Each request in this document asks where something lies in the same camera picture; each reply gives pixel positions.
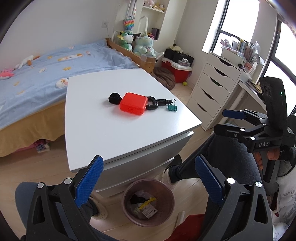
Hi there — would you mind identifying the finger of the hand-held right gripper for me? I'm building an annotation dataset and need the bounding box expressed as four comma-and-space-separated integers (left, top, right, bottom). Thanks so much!
222, 109, 270, 127
213, 125, 255, 145

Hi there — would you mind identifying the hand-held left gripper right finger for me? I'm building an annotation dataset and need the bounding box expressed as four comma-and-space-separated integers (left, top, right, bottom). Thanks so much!
195, 155, 274, 241

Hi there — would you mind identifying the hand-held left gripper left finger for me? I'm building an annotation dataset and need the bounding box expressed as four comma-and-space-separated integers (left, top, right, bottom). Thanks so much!
26, 155, 104, 241

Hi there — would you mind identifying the yellow plastic item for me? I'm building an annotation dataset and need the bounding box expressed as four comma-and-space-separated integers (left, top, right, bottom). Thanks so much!
139, 197, 156, 209

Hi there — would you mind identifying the mauve plastic trash bin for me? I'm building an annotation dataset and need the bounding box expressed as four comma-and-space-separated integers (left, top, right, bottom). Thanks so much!
121, 178, 175, 227

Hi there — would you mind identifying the white cardboard box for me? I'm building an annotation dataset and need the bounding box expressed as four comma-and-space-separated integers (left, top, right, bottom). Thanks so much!
134, 204, 159, 219

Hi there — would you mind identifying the person's right forearm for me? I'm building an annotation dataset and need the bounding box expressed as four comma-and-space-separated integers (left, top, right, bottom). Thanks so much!
276, 146, 296, 232

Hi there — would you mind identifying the person's right hand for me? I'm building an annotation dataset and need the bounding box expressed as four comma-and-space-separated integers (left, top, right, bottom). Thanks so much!
254, 148, 281, 172

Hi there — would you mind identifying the white desk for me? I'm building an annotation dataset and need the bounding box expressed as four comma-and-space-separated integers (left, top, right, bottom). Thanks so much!
238, 79, 267, 113

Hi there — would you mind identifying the person's right leg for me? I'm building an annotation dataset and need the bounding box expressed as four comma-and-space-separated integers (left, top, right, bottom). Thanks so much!
168, 123, 264, 188

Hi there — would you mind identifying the white drawer unit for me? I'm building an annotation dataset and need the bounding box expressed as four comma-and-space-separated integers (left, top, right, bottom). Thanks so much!
187, 52, 245, 130

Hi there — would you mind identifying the person's left white shoe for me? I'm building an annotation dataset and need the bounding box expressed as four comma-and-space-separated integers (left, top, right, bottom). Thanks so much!
91, 204, 108, 219

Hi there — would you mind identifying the person's white shoe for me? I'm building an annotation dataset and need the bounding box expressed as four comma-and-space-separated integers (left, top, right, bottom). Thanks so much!
91, 204, 108, 219
162, 170, 178, 186

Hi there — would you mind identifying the person's right white shoe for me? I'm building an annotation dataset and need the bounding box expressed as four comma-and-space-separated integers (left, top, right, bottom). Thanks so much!
162, 170, 178, 186

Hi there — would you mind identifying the red cloth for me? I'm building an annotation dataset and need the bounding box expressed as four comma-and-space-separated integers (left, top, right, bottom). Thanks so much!
166, 214, 206, 241

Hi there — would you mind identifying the colourful patterned box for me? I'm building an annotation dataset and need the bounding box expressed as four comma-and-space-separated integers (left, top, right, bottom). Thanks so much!
14, 139, 51, 154

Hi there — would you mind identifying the white drawer cabinet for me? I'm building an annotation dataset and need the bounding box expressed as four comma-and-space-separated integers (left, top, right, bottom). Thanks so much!
65, 68, 202, 198

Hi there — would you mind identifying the teal binder clip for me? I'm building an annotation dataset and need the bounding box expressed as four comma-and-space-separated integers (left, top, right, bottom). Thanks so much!
167, 99, 178, 113

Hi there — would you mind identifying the white storage box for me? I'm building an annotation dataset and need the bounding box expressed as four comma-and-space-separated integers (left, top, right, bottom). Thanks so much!
221, 45, 245, 59

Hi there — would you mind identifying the red cooler box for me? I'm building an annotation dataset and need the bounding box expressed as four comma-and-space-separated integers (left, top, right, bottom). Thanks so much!
161, 58, 192, 84

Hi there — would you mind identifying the stack of books and papers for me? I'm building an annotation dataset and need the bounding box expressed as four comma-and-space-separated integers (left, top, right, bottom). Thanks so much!
220, 38, 262, 63

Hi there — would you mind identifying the brown bean bag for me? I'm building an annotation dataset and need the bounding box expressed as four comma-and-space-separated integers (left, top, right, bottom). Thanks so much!
154, 67, 176, 91

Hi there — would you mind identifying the tan bed skirt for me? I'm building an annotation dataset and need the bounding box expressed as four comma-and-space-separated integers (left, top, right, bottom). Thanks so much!
0, 101, 67, 158

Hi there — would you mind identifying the black U-shaped tool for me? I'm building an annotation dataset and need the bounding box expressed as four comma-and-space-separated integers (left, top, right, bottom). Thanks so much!
146, 96, 172, 111

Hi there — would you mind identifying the black bag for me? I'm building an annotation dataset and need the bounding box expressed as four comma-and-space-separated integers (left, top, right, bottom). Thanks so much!
164, 49, 195, 66

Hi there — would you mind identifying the black round cap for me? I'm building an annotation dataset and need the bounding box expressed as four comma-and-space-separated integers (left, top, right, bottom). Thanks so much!
108, 93, 122, 105

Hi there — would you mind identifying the red plastic case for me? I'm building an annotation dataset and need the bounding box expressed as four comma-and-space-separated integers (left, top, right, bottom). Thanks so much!
119, 92, 148, 116

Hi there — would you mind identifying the window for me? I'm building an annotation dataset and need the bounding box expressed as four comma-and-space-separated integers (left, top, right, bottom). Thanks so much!
202, 0, 296, 93

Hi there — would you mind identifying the bed with blue cover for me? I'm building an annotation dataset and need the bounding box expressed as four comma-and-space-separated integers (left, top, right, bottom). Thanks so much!
0, 39, 139, 130

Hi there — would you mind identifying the teal unicorn plush toy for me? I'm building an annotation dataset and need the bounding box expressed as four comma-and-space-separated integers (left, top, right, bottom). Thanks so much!
133, 32, 156, 57

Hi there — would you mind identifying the white tote bag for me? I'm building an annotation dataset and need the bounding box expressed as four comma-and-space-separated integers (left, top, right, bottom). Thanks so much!
138, 16, 149, 35

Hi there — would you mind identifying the green dragon plush toy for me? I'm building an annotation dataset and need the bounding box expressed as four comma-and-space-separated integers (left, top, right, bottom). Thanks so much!
116, 31, 134, 52

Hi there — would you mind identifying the white goose plush toy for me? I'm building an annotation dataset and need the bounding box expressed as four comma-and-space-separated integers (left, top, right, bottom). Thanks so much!
15, 55, 41, 69

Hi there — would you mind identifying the rainbow pop bag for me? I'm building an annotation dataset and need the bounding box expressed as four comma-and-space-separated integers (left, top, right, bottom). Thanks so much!
124, 0, 135, 32

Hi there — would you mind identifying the wooden bed frame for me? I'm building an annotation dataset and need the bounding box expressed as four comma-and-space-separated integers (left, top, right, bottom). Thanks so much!
105, 38, 155, 75

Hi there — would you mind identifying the white wall shelf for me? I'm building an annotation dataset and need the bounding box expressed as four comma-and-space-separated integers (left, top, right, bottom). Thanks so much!
139, 0, 173, 42

